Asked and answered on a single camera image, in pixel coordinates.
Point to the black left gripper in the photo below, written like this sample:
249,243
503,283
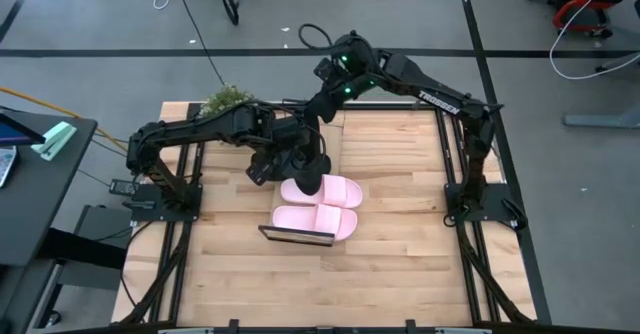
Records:
277,161

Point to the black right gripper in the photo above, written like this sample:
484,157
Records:
312,139

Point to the pink foam slide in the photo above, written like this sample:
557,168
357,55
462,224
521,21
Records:
345,194
310,219

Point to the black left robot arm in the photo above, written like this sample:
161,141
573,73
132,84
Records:
200,126

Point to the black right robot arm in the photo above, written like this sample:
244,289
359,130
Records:
440,101

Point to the green potted plant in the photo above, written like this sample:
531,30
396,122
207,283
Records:
225,99

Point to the black power adapter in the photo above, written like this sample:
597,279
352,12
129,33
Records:
124,187

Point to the mint green stapler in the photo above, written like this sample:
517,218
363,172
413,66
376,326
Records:
55,139

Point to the black desk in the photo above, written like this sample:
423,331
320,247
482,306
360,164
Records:
40,199

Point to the tablet screen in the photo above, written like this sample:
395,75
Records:
17,131

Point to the white device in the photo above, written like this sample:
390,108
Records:
6,166

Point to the grey desk leg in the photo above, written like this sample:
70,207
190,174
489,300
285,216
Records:
605,120

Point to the black aluminium rail frame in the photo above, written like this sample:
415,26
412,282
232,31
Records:
380,107

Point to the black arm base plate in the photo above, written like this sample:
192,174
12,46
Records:
495,204
150,209

